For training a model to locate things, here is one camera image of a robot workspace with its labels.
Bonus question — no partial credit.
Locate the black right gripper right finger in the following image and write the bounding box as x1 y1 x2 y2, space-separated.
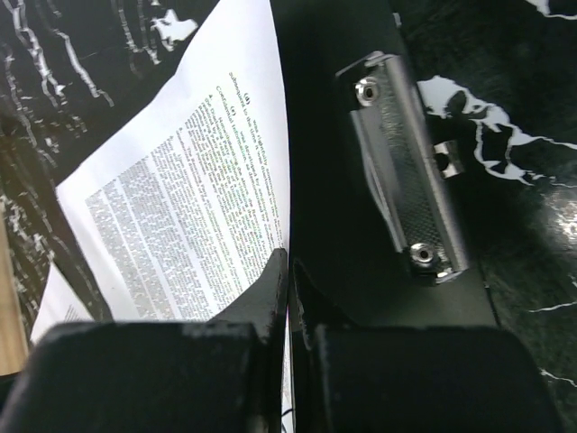
290 263 562 432

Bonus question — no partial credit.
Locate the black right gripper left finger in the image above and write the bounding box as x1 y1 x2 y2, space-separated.
1 249 289 432

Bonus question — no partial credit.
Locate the black clipboard folder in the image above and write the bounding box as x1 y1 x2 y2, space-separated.
270 0 499 330

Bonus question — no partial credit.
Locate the printed paper sheet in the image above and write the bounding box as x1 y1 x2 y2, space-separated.
54 0 292 433
31 263 94 345

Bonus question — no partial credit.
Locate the black marble pattern mat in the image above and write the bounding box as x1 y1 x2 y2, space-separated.
1 1 576 431

